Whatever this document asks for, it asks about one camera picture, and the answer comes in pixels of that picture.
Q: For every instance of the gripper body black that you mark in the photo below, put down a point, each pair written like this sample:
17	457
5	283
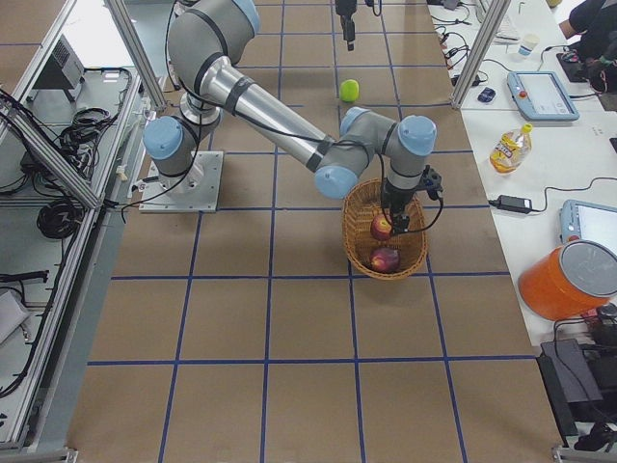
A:
395	200
345	10

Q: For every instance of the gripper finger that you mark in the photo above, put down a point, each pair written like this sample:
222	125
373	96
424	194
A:
399	223
348	31

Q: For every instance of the red yellow apple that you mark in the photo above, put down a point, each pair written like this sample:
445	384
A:
381	228

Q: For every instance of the dark red apple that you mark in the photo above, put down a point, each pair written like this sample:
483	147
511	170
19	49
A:
385	260

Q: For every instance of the green apple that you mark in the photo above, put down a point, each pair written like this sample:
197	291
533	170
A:
349	90

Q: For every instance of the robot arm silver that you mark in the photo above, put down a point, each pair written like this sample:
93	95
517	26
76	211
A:
204	44

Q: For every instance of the wicker basket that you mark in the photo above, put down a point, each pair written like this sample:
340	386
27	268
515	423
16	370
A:
360	207

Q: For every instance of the black power adapter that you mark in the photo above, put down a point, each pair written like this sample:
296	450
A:
512	204

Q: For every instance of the orange juice bottle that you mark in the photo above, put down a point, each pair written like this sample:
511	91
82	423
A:
512	149

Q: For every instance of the orange bucket grey lid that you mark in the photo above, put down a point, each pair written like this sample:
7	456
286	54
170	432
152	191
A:
573	279

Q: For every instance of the blue teach pendant far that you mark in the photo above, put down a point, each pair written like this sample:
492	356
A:
541	97

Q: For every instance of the blue teach pendant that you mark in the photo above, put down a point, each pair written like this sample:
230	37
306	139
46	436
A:
541	97
588	221

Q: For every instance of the blue teach pendant near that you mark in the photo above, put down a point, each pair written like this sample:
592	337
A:
588	221

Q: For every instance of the paper cup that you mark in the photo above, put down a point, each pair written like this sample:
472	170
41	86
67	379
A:
527	44

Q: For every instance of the person in black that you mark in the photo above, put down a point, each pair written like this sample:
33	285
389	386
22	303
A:
595	22

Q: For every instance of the grey control box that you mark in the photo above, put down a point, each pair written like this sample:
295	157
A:
63	71

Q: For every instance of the aluminium frame post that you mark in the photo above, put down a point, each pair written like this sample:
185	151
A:
492	19

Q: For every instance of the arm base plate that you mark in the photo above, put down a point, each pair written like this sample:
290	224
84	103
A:
199	191

